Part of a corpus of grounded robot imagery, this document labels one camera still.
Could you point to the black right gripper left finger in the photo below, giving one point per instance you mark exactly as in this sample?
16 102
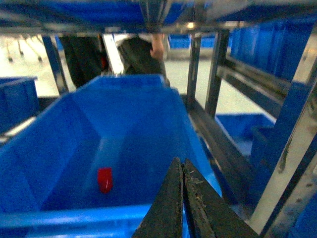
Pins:
164 219

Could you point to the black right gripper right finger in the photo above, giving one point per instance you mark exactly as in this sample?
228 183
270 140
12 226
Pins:
207 214

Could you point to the red toy block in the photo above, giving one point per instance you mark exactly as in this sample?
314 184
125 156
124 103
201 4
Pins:
104 178

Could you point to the blue bin upper rack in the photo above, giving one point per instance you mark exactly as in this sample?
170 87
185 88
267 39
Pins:
48 172

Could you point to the blue bin lower right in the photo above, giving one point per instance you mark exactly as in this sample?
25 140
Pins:
239 128

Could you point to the blue bin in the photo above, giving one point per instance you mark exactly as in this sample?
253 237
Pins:
18 101
239 128
136 81

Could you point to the steel flow rack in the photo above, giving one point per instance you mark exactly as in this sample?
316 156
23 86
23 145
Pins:
246 57

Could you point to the blue bin behind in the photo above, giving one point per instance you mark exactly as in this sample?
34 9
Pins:
136 81

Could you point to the person in dark clothes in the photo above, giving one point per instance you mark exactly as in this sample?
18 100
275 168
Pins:
140 54

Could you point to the blue bin left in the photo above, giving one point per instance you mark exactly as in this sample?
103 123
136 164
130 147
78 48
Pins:
18 101

